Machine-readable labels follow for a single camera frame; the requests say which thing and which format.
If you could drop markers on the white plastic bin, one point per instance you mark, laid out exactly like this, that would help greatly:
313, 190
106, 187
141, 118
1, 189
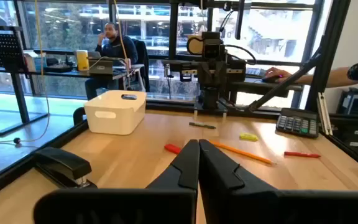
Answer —
113, 118

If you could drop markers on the red marker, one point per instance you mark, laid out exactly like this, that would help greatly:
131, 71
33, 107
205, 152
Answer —
172, 148

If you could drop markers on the yellow eraser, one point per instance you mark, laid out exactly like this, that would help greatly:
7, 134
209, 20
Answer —
249, 137

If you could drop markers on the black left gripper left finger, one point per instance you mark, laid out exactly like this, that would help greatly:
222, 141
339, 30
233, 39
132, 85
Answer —
166, 202

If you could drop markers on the black calculator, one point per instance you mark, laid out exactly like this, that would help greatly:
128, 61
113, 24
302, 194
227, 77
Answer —
297, 123

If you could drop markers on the person's hand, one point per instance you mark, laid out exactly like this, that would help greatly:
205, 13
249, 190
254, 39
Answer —
275, 73

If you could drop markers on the black perforated panel stand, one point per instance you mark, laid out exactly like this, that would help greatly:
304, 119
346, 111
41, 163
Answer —
2, 46

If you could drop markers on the black stapler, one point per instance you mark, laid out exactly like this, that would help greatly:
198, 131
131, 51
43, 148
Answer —
61, 165

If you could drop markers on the grey laptop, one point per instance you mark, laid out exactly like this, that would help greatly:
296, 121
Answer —
101, 66

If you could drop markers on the black upright frame post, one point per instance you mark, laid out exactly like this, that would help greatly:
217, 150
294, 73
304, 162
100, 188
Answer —
328, 46

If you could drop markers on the black computer mouse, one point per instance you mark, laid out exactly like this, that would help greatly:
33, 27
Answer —
270, 79

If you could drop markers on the person's forearm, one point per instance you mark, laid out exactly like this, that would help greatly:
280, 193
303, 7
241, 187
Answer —
322, 77

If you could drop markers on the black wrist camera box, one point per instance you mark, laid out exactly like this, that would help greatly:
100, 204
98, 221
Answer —
212, 46

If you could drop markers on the black diagonal frame strut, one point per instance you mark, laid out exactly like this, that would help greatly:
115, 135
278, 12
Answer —
284, 82

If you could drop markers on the yellow cup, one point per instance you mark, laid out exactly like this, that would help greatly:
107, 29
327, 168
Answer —
82, 60

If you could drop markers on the person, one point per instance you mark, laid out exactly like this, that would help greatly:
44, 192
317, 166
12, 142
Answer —
117, 48

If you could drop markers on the black desk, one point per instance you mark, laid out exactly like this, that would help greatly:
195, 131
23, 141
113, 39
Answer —
70, 73

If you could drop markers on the orange pencil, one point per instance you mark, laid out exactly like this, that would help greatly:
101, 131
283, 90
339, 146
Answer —
241, 152

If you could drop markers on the black office chair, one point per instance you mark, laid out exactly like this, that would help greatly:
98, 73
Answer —
142, 62

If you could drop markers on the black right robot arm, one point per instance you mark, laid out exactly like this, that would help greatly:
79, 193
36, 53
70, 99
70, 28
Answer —
211, 98

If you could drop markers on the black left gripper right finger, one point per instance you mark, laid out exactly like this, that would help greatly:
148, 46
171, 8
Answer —
228, 199

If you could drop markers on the dark green crayon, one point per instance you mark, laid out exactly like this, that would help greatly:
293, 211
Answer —
202, 125

